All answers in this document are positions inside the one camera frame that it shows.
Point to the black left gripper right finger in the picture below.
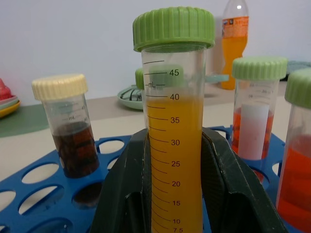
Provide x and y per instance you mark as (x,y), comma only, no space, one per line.
(233,194)

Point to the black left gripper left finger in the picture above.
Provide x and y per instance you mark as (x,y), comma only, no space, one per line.
(116,194)

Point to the yellow liquid tube green cap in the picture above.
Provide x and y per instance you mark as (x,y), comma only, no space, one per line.
(173,121)

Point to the blue test tube rack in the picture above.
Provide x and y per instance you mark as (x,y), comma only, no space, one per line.
(43,194)

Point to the test tube green cap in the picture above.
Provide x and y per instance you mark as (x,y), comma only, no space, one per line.
(139,78)

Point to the dark brown liquid tube cream cap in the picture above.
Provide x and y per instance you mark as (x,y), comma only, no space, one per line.
(75,145)

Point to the red liquid tube green cap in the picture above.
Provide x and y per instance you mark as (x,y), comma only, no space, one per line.
(296,184)

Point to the red liquid tube white label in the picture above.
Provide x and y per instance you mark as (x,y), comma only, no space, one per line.
(253,126)

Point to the light green striped plate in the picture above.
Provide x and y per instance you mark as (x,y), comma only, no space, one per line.
(130,98)

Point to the green table mat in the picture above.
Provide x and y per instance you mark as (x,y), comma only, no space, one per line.
(22,120)

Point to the colourful bowls at left edge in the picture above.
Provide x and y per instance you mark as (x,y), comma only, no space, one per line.
(8,105)

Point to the teal textured cloth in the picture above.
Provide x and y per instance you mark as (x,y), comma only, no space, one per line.
(297,66)

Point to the orange soda plastic bottle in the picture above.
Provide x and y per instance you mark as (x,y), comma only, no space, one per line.
(234,51)

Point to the red knitted object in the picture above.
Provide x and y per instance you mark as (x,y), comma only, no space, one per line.
(4,89)

